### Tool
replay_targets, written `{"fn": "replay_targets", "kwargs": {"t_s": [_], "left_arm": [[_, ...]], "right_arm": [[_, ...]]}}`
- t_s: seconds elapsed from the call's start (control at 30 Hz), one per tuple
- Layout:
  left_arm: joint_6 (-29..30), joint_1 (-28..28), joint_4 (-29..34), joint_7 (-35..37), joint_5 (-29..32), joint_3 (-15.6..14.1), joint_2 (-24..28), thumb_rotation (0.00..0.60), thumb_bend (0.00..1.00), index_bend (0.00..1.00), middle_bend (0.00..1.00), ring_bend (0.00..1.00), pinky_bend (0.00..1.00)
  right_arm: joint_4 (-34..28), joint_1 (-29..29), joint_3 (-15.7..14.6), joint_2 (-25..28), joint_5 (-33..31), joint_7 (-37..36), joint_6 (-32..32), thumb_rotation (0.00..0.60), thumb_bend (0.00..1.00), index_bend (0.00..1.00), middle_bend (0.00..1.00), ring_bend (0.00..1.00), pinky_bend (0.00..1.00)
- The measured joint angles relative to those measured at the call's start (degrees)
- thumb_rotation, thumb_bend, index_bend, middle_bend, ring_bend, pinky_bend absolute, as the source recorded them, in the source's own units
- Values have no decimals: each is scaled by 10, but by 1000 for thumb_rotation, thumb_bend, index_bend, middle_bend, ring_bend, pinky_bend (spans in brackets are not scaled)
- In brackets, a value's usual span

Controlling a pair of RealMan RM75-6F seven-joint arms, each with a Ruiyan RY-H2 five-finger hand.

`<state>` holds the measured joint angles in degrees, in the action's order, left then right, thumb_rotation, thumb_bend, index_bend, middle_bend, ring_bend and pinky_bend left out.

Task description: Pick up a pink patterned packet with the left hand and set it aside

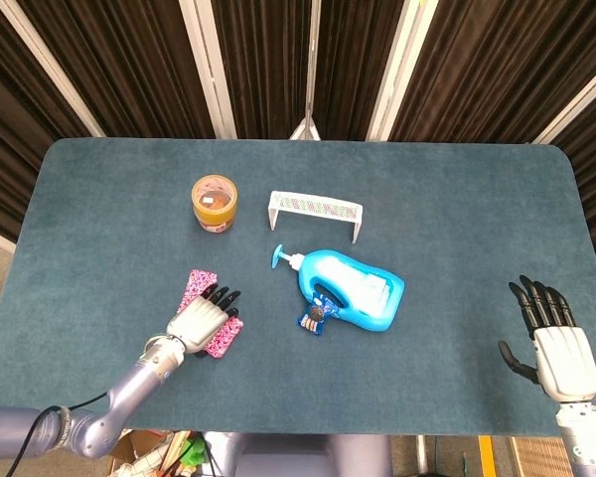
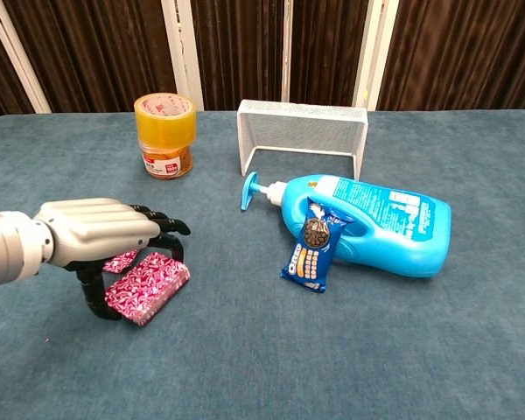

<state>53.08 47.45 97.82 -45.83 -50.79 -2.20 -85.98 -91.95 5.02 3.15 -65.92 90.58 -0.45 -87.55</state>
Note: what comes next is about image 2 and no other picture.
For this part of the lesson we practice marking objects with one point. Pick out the brown pleated curtain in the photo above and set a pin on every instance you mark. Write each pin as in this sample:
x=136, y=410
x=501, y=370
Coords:
x=96, y=52

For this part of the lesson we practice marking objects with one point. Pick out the clear jar of rubber bands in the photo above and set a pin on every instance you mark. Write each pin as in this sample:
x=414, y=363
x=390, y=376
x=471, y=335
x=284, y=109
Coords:
x=168, y=164

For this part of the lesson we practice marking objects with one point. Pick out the teal velvet table cloth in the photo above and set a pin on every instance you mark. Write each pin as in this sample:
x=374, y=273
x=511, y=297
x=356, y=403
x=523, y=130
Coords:
x=245, y=359

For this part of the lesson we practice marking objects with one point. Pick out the yellow packing tape roll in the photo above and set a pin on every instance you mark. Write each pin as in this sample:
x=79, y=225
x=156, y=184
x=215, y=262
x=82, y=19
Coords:
x=164, y=122

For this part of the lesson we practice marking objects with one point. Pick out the black and silver left hand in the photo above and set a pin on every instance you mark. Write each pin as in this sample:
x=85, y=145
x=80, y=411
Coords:
x=96, y=227

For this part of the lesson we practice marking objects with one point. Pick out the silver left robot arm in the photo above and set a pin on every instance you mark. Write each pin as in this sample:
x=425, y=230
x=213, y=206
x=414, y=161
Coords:
x=9, y=249

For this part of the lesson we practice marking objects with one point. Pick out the blue Oreo cookie pack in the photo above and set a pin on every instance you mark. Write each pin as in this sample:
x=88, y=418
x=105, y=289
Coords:
x=310, y=254

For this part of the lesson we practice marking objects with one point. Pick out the wide white frame post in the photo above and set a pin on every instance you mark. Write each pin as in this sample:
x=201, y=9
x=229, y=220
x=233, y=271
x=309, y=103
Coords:
x=184, y=52
x=374, y=52

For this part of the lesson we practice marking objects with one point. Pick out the thin white frame post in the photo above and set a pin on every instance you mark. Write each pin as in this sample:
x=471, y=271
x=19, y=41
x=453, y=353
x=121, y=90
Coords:
x=287, y=48

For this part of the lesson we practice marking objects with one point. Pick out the blue pump detergent bottle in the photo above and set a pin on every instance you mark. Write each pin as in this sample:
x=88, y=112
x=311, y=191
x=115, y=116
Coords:
x=385, y=227

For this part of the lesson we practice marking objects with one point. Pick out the slanted white frame post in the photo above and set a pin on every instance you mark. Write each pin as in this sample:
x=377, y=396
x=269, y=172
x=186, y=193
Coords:
x=17, y=57

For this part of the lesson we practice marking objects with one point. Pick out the white mesh desk shelf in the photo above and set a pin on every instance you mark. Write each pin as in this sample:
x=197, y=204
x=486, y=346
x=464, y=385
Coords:
x=302, y=127

